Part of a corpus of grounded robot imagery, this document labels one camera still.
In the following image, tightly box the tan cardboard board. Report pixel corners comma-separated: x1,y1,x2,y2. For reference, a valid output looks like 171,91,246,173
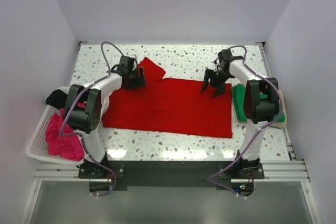
237,89,288,130

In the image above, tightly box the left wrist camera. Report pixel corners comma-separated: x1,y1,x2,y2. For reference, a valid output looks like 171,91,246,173
117,56,138,75

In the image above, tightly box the black garment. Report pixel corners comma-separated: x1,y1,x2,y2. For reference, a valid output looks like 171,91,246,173
46,89,68,110

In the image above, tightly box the pink garment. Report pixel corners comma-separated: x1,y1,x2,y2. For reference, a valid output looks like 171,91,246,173
45,108,85,162

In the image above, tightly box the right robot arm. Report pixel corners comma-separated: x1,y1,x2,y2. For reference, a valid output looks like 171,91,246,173
201,59,283,178

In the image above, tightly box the white plastic laundry basket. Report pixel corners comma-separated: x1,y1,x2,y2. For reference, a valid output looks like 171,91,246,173
26,86,87,166

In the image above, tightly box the green folded t-shirt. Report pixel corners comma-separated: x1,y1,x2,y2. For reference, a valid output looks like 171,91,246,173
231,84,286,123

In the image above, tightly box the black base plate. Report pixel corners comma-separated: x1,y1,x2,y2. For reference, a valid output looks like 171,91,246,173
77,157,265,196

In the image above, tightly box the red t-shirt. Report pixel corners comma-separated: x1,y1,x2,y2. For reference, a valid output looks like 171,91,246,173
102,58,233,138

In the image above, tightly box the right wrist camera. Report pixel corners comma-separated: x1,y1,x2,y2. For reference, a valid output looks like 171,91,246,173
217,48,234,66

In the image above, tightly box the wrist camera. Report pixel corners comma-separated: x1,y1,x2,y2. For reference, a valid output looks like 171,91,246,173
217,48,234,66
117,56,138,75

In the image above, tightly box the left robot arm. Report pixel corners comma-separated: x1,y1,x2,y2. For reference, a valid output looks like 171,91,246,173
64,67,146,178

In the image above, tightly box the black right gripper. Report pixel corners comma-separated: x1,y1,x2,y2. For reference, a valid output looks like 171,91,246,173
201,68,233,98

